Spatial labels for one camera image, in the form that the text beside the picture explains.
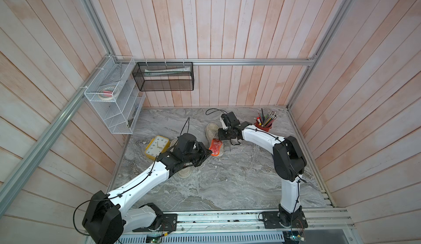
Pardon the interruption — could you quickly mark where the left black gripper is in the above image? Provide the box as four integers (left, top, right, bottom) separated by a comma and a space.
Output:
183, 141, 213, 167

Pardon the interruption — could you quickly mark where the beige lace sneaker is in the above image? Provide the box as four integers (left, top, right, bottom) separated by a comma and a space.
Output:
205, 123, 220, 147
170, 138, 192, 179

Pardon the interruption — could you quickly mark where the red insole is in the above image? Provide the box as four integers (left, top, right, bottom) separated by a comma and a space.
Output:
209, 138, 224, 157

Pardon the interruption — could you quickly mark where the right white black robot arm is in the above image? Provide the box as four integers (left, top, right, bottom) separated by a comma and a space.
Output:
218, 112, 308, 229

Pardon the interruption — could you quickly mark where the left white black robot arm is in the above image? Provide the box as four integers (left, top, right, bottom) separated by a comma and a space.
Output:
79, 133, 212, 244

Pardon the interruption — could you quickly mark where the yellow alarm clock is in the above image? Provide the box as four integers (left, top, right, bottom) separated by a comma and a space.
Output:
145, 135, 171, 160

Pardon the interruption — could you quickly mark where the pens and pencils bunch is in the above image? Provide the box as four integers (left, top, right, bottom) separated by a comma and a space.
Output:
256, 108, 277, 127

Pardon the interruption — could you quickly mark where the red pen cup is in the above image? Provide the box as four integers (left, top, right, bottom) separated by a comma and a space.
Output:
254, 121, 272, 132

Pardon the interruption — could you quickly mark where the tape roll in shelf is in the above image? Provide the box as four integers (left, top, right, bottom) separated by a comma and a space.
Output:
98, 85, 120, 101

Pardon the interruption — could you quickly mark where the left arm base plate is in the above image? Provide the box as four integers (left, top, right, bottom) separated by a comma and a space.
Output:
133, 213, 178, 233

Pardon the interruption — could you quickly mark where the black mesh wall basket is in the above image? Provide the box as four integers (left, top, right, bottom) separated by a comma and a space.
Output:
132, 62, 195, 92

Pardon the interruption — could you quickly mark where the white wire wall shelf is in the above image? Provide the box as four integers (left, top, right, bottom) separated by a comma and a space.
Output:
84, 56, 145, 134

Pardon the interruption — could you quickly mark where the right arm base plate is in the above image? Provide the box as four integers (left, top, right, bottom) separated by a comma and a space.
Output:
261, 210, 308, 229

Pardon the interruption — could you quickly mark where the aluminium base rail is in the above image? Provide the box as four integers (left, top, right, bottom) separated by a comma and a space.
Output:
83, 207, 356, 236

